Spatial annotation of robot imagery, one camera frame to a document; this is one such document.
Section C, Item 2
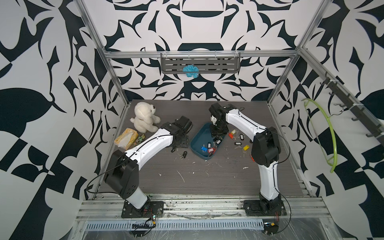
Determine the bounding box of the teal storage box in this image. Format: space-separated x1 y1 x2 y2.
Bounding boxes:
190 123 225 160

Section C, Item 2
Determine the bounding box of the dark black tag key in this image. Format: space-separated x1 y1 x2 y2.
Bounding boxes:
180 151 188 159

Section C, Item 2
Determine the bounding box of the green tag key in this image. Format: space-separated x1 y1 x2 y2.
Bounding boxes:
136 134 146 144

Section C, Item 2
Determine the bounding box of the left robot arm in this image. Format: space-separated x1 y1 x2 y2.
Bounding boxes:
103 116 193 211

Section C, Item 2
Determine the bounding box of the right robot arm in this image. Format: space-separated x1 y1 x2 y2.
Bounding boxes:
209 103 282 212

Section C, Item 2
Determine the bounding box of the white teddy bear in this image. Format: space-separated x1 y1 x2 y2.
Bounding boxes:
130 102 161 134

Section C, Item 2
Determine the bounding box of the yellow tissue pack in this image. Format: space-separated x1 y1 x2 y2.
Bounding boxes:
114 128 139 150

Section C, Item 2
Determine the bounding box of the teal scrunchie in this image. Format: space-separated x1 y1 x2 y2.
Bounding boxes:
183 65 199 79

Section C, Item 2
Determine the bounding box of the green hoop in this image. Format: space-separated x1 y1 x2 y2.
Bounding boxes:
301 98 339 174

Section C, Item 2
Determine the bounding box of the grey slotted wall shelf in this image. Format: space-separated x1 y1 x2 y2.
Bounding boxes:
160 52 241 74

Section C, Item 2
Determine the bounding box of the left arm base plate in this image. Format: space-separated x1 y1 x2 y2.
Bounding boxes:
121 200 164 219

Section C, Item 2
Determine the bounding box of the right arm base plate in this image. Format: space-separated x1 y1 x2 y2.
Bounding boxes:
243 199 287 217

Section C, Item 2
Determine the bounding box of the white cable duct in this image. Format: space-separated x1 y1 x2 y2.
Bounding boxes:
86 219 264 231

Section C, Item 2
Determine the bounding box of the dark wall hook rail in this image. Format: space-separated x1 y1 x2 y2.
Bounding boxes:
322 72 384 146

